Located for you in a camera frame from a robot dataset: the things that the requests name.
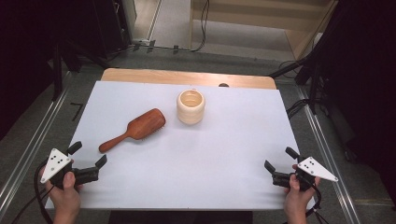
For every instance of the black cabinet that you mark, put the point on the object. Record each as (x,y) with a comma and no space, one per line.
(110,25)

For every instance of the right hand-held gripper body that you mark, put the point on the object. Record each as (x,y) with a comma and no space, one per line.
(314,168)

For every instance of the cream ribbed cup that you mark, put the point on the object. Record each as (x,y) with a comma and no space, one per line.
(190,107)

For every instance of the person's left hand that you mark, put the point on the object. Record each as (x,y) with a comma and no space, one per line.
(67,194)

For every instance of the white table board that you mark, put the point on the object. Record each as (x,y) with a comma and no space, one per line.
(193,161)

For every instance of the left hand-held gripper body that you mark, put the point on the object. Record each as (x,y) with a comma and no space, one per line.
(55,162)

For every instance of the wooden table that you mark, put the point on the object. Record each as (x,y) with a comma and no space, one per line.
(174,77)

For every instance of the beige wooden shelf unit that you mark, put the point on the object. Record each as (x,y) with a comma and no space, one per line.
(249,28)

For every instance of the metal floor rail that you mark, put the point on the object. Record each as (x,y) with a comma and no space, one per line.
(34,140)
(330,161)

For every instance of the person's right hand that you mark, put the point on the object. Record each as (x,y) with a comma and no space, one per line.
(297,196)

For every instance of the black light stand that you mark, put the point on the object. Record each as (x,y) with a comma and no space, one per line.
(314,71)

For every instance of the black tripod stand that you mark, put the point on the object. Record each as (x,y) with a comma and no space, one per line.
(57,71)

